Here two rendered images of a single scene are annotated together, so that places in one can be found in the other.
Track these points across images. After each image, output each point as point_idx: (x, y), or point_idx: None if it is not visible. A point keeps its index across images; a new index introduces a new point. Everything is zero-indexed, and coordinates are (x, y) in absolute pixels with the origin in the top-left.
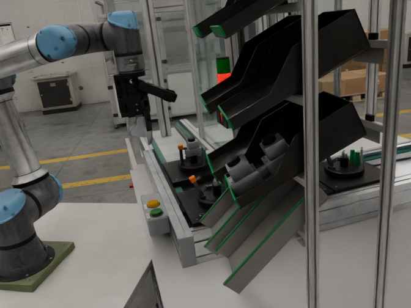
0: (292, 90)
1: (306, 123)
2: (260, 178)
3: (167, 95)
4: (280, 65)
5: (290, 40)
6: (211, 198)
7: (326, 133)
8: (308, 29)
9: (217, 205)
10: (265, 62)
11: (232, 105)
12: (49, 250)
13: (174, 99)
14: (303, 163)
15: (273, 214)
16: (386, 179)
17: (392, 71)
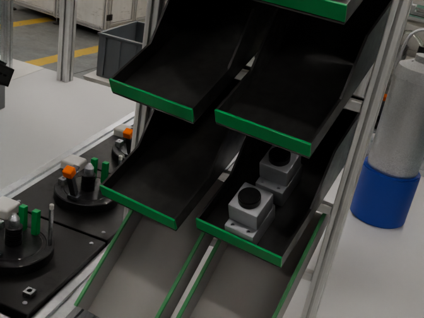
0: (352, 91)
1: (363, 134)
2: (274, 214)
3: (2, 73)
4: (275, 41)
5: None
6: (14, 253)
7: (349, 141)
8: (404, 18)
9: (101, 267)
10: (266, 38)
11: (228, 106)
12: None
13: (10, 80)
14: (329, 183)
15: (233, 257)
16: (357, 181)
17: (393, 60)
